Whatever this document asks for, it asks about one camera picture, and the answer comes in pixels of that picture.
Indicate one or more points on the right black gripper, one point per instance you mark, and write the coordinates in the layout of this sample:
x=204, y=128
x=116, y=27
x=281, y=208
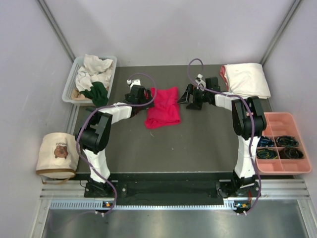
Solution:
x=194, y=105

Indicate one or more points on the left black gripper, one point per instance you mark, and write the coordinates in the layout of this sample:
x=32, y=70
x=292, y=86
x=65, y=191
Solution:
x=149, y=98

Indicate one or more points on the red t-shirt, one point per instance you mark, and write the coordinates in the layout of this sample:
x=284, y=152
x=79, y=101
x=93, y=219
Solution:
x=166, y=110

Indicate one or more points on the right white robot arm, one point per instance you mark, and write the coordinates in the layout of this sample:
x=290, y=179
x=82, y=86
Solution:
x=247, y=116

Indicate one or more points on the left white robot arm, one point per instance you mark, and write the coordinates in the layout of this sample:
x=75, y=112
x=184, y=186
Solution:
x=93, y=136

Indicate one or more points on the dark green shirt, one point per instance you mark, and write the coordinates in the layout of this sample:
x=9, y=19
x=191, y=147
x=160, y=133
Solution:
x=97, y=93

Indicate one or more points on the folded pink t-shirt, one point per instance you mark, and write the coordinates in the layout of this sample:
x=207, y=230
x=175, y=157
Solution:
x=222, y=73

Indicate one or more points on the cream crumpled shirt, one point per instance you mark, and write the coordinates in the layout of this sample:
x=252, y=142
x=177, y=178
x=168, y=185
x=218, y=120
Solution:
x=93, y=64

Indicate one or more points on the white printed crumpled shirt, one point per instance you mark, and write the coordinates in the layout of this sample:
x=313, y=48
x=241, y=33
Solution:
x=84, y=80

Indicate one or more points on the tan shirt in basket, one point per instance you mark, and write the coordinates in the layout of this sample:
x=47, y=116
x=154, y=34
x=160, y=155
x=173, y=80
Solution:
x=77, y=96

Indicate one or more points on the folded cream t-shirt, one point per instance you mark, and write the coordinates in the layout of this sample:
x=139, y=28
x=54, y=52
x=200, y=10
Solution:
x=247, y=79

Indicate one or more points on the white plastic laundry basket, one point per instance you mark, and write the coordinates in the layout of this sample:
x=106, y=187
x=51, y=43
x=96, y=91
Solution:
x=70, y=83

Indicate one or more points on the dark rolled item back-left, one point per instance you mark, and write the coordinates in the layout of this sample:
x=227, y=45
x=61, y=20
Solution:
x=265, y=142

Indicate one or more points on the dark rolled item front-left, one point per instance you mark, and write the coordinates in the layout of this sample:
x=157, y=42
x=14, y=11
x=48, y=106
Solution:
x=266, y=154

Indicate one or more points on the cream fabric bear bag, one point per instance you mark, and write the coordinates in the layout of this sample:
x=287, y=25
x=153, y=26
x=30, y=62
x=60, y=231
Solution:
x=58, y=157

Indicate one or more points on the dark rolled item back-right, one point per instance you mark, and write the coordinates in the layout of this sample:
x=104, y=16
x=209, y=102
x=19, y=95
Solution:
x=286, y=141

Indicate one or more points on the pink divided plastic tray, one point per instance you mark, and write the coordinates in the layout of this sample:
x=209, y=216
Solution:
x=279, y=124

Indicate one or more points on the dark rolled item front-right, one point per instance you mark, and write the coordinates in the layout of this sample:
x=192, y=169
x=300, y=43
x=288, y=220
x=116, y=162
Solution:
x=291, y=153

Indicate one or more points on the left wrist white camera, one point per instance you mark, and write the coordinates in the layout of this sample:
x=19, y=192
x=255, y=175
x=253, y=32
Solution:
x=133, y=82

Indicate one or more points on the wrist white camera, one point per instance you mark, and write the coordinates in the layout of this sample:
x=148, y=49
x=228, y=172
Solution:
x=133, y=82
x=201, y=84

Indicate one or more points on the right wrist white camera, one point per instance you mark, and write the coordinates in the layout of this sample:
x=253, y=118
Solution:
x=201, y=84

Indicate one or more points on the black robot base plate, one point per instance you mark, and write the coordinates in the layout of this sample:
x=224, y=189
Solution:
x=199, y=188

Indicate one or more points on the grey slotted cable duct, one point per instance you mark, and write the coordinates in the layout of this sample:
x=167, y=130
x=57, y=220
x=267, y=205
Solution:
x=105, y=205

